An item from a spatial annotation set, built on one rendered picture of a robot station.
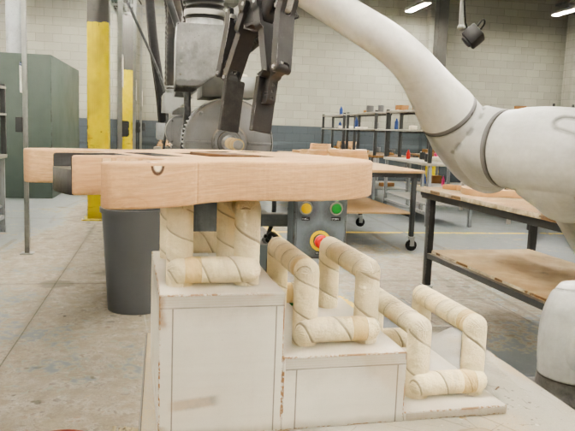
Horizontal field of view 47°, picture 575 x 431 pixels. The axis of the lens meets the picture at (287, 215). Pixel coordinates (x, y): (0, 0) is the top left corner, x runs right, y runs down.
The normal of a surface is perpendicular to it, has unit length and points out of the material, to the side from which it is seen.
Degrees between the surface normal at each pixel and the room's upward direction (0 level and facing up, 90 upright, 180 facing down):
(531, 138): 74
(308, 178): 90
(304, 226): 90
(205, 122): 85
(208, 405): 90
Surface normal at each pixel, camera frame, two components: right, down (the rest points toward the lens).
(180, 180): 0.80, 0.11
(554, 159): -0.69, 0.16
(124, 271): -0.15, 0.18
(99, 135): 0.18, 0.14
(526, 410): 0.04, -0.99
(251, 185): 0.41, 0.13
